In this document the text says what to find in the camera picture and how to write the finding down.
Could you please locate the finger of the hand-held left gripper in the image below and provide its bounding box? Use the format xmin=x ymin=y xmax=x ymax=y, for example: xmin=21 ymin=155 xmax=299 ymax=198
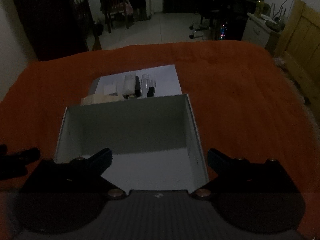
xmin=0 ymin=165 xmax=28 ymax=180
xmin=0 ymin=144 xmax=41 ymax=167

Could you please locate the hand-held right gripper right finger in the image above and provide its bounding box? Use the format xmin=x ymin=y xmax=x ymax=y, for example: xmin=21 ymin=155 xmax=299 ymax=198
xmin=191 ymin=148 xmax=300 ymax=201

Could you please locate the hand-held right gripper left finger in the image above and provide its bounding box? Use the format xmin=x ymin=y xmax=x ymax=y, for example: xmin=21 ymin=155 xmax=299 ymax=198
xmin=19 ymin=148 xmax=126 ymax=201

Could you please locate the white cardboard box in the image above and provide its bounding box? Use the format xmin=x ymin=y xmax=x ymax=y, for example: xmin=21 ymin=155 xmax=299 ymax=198
xmin=54 ymin=94 xmax=210 ymax=193

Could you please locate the clear plastic tube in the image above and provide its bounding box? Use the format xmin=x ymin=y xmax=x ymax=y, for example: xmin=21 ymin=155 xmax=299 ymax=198
xmin=141 ymin=73 xmax=157 ymax=97
xmin=122 ymin=72 xmax=137 ymax=96

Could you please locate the white box lid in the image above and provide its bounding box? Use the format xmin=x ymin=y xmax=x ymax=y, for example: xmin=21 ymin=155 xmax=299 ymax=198
xmin=89 ymin=64 xmax=182 ymax=100

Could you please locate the orange blanket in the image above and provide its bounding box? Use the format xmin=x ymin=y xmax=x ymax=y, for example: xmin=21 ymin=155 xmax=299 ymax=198
xmin=0 ymin=40 xmax=320 ymax=240

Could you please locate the computer with coloured lights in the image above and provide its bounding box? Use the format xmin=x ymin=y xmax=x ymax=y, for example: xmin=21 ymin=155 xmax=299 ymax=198
xmin=217 ymin=23 xmax=228 ymax=41

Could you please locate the white cabinet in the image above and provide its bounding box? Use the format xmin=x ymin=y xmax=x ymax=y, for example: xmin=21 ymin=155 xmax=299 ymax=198
xmin=241 ymin=12 xmax=277 ymax=48

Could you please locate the dark wardrobe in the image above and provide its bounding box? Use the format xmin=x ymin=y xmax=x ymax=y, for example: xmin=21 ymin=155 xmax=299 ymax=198
xmin=9 ymin=0 xmax=91 ymax=62

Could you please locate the black office chair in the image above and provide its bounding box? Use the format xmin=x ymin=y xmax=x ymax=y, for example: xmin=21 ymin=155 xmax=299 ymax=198
xmin=189 ymin=0 xmax=225 ymax=40

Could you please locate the yellow wooden panel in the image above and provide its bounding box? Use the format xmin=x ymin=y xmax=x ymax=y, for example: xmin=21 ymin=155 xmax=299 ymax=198
xmin=273 ymin=0 xmax=320 ymax=107

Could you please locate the wooden chair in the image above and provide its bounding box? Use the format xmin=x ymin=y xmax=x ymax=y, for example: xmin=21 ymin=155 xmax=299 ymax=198
xmin=94 ymin=0 xmax=131 ymax=33

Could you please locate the yellow bottle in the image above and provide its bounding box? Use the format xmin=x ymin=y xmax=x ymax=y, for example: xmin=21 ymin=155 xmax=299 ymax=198
xmin=256 ymin=0 xmax=265 ymax=18

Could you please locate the dark cluttered desk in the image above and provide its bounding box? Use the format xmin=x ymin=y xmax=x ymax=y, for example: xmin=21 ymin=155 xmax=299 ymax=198
xmin=203 ymin=0 xmax=262 ymax=41

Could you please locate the white fireplace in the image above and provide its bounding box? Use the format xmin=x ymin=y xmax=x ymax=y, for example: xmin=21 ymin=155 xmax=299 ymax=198
xmin=124 ymin=0 xmax=153 ymax=22

